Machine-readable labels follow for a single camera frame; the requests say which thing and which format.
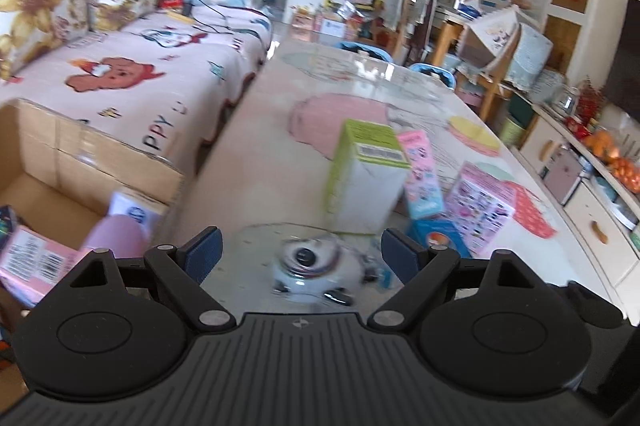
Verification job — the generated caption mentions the white box with blue logo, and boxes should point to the white box with blue logo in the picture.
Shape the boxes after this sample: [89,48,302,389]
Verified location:
[107,191,168,232]

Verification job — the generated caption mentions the black cable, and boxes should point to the black cable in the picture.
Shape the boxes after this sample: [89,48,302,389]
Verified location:
[192,0,261,37]

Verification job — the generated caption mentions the pink barcode box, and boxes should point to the pink barcode box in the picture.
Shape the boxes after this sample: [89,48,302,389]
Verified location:
[0,226,83,307]

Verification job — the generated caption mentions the blue chair back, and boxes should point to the blue chair back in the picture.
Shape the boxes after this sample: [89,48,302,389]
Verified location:
[409,62,457,90]
[332,40,393,62]

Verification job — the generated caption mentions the tall pink cartoon box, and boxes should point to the tall pink cartoon box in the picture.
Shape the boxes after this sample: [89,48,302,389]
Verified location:
[397,129,445,219]

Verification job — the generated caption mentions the wooden chair with fabric cover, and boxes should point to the wooden chair with fabric cover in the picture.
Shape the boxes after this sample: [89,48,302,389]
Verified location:
[457,4,553,119]

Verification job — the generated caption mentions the hanging clothes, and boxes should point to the hanging clothes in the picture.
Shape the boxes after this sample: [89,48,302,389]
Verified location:
[395,0,441,62]

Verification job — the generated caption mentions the black television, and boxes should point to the black television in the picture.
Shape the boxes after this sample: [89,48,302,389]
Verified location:
[602,0,640,127]

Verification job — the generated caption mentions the green waste bin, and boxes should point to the green waste bin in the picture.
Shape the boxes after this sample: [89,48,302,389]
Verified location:
[500,116,531,147]

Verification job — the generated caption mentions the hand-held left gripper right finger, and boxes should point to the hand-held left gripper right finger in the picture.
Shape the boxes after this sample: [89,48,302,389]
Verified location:
[367,229,556,332]

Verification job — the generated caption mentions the sofa with pink cartoon cover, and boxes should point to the sofa with pink cartoon cover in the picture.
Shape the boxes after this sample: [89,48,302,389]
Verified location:
[0,0,273,177]

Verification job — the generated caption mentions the brown cardboard box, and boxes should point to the brown cardboard box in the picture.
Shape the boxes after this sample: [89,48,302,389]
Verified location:
[0,99,186,347]

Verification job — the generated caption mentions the cream sideboard cabinet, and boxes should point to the cream sideboard cabinet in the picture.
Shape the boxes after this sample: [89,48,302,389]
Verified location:
[517,104,640,302]

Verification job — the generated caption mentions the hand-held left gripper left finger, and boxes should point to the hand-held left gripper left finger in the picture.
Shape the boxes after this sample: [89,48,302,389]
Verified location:
[42,226,237,334]

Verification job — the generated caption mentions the blue tissue pack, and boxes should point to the blue tissue pack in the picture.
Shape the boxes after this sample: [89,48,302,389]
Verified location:
[407,216,473,259]

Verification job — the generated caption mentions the pink stool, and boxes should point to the pink stool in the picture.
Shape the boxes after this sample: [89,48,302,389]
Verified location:
[457,86,483,107]

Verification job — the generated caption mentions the white round robot toy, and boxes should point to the white round robot toy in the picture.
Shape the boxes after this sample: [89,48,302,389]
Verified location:
[272,239,368,307]

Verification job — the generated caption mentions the pile of oranges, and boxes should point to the pile of oranges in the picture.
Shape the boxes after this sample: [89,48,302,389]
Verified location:
[582,131,640,194]

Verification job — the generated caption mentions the glass kettle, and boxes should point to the glass kettle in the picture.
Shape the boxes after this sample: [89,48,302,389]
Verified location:
[555,84,581,117]

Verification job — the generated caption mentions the red berry branch decoration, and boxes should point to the red berry branch decoration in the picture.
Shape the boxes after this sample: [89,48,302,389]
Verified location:
[575,76,606,127]

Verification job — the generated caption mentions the red gift box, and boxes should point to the red gift box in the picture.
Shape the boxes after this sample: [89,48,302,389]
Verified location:
[565,116,591,139]

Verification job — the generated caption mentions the wide pink furniture-print box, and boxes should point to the wide pink furniture-print box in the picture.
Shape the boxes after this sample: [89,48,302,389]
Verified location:
[445,162,516,257]

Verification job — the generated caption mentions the pink and white bottle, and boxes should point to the pink and white bottle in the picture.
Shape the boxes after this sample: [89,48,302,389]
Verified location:
[82,213,151,257]

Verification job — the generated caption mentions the green and white box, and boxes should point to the green and white box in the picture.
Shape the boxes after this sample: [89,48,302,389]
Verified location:
[324,119,412,236]

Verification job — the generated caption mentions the pink grey storage case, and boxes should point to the pink grey storage case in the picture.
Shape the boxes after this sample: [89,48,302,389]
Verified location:
[542,146,583,207]

